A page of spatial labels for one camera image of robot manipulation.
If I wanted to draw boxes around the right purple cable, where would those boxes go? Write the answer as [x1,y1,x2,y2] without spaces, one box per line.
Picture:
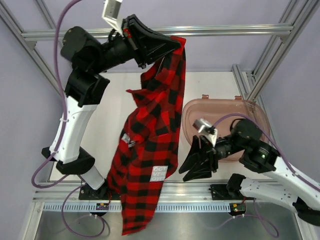
[199,112,320,238]

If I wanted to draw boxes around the aluminium frame top crossbar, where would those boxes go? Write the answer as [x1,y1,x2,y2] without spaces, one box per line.
[20,23,294,42]

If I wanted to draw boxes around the pink translucent plastic basin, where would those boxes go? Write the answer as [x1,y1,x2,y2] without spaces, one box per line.
[181,94,272,164]

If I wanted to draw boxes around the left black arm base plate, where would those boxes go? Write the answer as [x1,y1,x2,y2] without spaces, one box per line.
[78,184,121,201]

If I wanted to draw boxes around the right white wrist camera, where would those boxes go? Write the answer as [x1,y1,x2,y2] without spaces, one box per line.
[193,118,218,147]

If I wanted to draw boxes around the white slotted cable duct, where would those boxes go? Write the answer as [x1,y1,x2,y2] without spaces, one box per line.
[42,202,231,212]

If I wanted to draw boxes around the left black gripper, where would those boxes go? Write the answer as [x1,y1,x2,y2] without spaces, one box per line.
[87,13,179,74]

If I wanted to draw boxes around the red black plaid shirt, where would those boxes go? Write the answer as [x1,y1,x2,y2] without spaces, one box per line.
[106,37,186,235]

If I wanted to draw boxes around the front aluminium rail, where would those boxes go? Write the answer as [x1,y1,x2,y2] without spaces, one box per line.
[32,181,243,203]

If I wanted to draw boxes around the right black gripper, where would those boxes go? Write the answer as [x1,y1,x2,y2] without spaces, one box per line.
[177,134,245,181]

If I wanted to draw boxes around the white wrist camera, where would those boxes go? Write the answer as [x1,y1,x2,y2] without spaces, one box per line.
[193,118,218,147]
[101,0,123,36]

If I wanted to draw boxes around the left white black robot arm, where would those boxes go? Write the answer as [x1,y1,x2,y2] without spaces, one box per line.
[41,15,182,200]

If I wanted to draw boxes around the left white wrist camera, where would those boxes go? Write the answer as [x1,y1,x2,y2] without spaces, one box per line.
[101,0,123,36]

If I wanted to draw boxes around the aluminium frame posts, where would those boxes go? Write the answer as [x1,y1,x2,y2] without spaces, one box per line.
[231,0,320,103]
[0,0,60,95]

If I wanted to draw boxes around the left aluminium frame posts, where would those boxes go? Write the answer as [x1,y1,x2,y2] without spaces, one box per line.
[0,0,60,95]

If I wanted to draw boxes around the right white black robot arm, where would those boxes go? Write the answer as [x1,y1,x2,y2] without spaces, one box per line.
[178,115,320,226]

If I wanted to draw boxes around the right aluminium frame posts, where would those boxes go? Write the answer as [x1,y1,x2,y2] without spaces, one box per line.
[231,0,320,103]

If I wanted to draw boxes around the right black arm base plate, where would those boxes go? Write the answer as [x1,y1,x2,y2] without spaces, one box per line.
[208,184,236,201]

